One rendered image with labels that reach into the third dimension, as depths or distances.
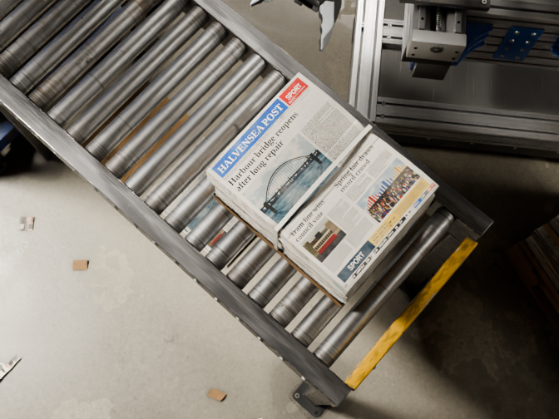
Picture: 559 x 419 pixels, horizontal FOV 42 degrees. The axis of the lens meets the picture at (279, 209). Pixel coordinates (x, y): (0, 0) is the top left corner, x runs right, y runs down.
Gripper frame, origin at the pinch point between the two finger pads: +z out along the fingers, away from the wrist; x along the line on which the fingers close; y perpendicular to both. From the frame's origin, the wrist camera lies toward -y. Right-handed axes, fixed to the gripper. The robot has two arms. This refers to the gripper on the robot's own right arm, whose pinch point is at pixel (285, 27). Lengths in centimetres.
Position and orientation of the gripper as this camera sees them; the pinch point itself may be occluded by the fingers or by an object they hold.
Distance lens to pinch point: 135.7
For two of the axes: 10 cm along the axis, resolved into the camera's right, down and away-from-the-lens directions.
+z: -5.3, 8.2, -2.2
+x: -8.4, -5.4, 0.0
